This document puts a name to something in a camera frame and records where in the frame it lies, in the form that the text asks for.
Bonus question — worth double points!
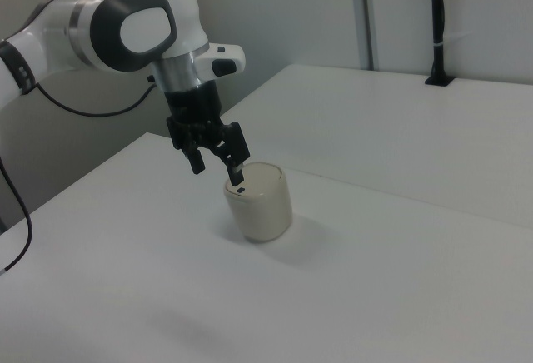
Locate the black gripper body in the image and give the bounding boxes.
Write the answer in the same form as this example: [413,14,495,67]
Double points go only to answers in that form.
[163,82,229,151]

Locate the small white lidded trash can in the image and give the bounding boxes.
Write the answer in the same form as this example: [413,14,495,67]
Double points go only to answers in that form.
[223,162,294,243]

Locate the black pole with clamp base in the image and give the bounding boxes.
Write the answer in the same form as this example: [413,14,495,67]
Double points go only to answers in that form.
[424,0,455,87]

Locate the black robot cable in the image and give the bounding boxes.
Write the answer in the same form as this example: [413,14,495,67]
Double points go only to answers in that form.
[0,74,156,276]

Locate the grey partition post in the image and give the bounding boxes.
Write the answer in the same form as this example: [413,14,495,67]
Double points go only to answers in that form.
[351,0,381,71]

